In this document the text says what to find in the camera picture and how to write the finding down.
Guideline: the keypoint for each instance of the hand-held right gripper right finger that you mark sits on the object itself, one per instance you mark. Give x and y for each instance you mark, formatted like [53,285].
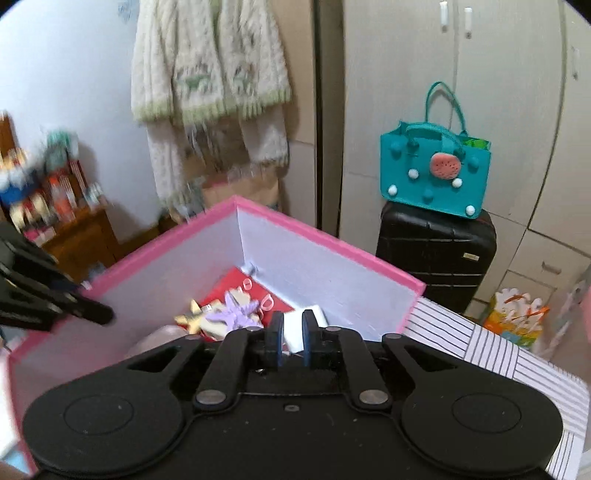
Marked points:
[306,341]

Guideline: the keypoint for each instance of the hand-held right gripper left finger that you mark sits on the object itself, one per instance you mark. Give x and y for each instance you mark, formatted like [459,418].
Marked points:
[278,341]

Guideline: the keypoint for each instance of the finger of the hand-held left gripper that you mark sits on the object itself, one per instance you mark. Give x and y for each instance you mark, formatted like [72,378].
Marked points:
[87,311]

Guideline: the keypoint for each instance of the small white box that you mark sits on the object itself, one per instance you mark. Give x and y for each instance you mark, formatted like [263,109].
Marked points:
[293,330]

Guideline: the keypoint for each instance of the purple star hair clip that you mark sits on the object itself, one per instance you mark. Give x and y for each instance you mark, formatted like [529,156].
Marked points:
[233,314]

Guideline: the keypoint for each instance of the cream claw hair clip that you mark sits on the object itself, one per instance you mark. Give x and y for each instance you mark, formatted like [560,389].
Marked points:
[235,291]

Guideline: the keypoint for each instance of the pink cardboard box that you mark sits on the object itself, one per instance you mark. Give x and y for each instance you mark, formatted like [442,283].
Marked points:
[323,263]

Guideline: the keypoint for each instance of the cream star hair clip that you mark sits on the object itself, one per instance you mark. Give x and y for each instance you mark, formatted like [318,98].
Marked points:
[191,316]

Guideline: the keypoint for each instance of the wooden cabinet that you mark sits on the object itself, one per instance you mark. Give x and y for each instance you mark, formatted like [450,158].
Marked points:
[83,240]

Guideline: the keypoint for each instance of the pale pink object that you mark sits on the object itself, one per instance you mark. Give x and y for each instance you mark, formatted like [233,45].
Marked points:
[157,337]

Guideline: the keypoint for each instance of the red printed paper sheet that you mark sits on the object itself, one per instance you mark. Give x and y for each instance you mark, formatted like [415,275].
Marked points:
[226,281]

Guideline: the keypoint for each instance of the cluster of colourful trinkets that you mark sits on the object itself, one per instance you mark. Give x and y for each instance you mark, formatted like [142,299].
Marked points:
[55,184]

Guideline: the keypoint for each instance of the black hard suitcase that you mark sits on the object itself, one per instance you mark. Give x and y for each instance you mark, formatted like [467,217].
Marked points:
[434,258]

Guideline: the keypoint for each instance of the white striped tablecloth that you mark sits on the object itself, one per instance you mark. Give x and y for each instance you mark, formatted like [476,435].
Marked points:
[461,341]

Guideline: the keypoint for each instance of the brown paper bag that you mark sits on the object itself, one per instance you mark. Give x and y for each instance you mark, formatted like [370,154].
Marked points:
[249,187]

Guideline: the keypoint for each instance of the teal felt handbag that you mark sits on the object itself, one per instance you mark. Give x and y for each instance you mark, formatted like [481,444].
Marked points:
[415,189]

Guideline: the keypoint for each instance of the white fluffy garment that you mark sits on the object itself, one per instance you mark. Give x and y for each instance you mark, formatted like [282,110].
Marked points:
[268,134]

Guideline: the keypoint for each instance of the colourful gift bag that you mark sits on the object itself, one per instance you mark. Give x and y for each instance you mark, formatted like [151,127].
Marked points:
[517,318]

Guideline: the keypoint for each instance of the pink paper bag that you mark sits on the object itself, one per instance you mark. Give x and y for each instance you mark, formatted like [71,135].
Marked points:
[577,304]

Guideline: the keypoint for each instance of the cream green-trimmed fluffy coat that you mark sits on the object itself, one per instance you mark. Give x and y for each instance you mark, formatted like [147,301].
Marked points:
[198,46]

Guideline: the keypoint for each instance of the white wardrobe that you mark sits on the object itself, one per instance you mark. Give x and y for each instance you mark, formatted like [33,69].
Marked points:
[508,92]

